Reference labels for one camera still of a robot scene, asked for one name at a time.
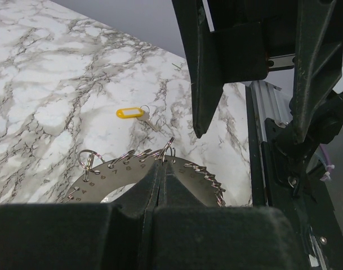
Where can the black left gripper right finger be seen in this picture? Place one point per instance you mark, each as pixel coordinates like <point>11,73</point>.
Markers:
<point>187,235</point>

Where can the aluminium frame rail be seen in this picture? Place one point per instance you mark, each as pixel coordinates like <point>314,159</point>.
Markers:
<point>269,101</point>

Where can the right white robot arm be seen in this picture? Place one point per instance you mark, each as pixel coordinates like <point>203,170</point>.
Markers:
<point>239,41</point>

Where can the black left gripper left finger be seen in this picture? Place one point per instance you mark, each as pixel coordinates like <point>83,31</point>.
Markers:
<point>80,236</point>

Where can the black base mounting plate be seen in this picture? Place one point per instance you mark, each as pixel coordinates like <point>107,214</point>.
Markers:
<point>292,178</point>

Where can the yellow key tag with key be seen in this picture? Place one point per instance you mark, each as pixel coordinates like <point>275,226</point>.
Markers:
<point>140,113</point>

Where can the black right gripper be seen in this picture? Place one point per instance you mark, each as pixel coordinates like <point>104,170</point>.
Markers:
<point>236,41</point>

